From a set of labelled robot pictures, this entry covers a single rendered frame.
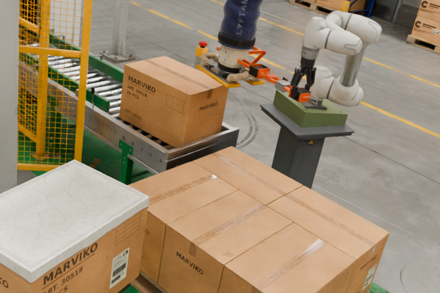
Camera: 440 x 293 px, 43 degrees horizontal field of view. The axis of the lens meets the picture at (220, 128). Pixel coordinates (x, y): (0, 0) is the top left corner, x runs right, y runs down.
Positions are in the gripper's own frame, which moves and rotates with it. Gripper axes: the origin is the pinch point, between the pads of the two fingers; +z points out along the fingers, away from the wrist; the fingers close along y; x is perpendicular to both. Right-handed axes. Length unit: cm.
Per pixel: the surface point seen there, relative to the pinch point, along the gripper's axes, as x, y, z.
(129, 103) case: -116, 37, 53
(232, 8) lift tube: -55, 11, -31
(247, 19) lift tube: -49, 4, -26
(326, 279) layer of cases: 65, 21, 68
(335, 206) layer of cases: 20, -32, 68
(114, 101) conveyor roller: -158, 28, 70
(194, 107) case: -69, 17, 37
